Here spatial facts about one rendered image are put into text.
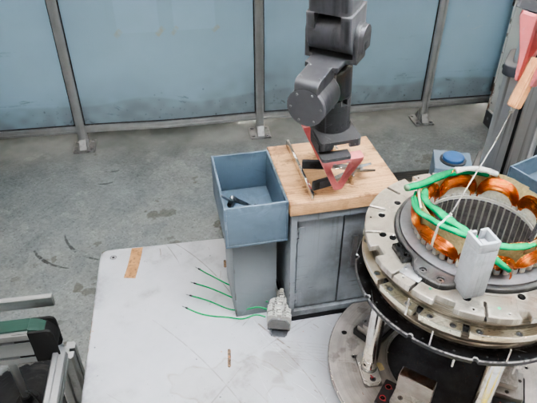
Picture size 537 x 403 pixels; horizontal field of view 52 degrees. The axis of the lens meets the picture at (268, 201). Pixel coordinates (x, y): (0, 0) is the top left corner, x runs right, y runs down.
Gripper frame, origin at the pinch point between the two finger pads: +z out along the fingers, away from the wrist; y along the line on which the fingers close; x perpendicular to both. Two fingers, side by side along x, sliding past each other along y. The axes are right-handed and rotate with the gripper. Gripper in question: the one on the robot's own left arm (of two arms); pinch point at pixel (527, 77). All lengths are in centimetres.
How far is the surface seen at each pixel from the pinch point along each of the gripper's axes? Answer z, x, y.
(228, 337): 62, 0, -27
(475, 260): 20.6, -6.0, 6.1
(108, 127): 109, 101, -223
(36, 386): 146, 8, -100
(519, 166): 16.8, 35.8, -4.5
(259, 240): 39.8, -1.7, -27.4
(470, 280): 23.6, -4.9, 6.5
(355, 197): 27.7, 7.8, -18.5
